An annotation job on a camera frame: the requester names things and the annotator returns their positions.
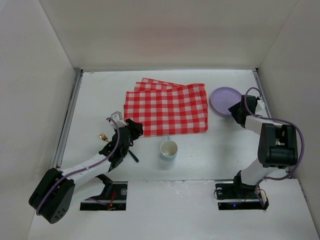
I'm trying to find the lilac round plate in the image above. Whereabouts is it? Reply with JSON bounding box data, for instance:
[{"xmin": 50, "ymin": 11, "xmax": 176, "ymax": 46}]
[{"xmin": 209, "ymin": 87, "xmax": 242, "ymax": 117}]

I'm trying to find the red white checkered cloth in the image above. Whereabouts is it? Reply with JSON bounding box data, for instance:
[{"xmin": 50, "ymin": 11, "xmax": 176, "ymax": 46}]
[{"xmin": 124, "ymin": 78, "xmax": 209, "ymax": 137}]

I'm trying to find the light blue mug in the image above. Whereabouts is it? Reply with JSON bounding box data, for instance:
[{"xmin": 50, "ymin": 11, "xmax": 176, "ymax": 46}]
[{"xmin": 160, "ymin": 135, "xmax": 179, "ymax": 162}]

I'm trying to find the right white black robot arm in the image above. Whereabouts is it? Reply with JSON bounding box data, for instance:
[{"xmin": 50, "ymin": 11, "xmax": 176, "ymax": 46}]
[{"xmin": 228, "ymin": 95, "xmax": 298, "ymax": 199}]

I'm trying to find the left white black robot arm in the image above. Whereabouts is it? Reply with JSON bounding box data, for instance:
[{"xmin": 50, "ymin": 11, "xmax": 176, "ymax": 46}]
[{"xmin": 28, "ymin": 114, "xmax": 144, "ymax": 224}]

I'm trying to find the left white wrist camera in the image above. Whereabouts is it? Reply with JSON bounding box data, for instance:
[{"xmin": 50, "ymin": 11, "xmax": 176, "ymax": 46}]
[{"xmin": 106, "ymin": 111, "xmax": 127, "ymax": 129}]

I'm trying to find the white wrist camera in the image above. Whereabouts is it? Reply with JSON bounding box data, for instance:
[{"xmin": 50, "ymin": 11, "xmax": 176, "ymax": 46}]
[
  {"xmin": 255, "ymin": 98, "xmax": 266, "ymax": 113},
  {"xmin": 106, "ymin": 111, "xmax": 127, "ymax": 129}
]

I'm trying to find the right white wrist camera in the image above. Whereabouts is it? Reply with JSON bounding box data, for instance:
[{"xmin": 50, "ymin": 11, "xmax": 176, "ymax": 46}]
[{"xmin": 255, "ymin": 98, "xmax": 266, "ymax": 113}]

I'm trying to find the gold knife teal handle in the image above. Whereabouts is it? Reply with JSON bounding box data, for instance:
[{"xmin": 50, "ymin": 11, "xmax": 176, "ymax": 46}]
[{"xmin": 128, "ymin": 150, "xmax": 140, "ymax": 163}]

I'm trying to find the gold fork teal handle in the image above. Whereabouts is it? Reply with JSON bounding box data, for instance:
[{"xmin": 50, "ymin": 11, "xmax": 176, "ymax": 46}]
[{"xmin": 98, "ymin": 132, "xmax": 109, "ymax": 143}]

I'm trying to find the aluminium table edge rail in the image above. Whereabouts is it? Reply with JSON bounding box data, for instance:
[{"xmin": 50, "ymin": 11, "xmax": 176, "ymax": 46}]
[{"xmin": 252, "ymin": 68, "xmax": 289, "ymax": 178}]

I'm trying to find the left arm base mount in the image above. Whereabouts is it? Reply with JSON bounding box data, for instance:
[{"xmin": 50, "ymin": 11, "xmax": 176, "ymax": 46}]
[{"xmin": 79, "ymin": 174, "xmax": 128, "ymax": 211}]

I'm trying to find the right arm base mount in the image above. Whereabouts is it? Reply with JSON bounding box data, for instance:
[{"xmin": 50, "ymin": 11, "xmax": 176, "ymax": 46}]
[{"xmin": 213, "ymin": 173, "xmax": 270, "ymax": 211}]

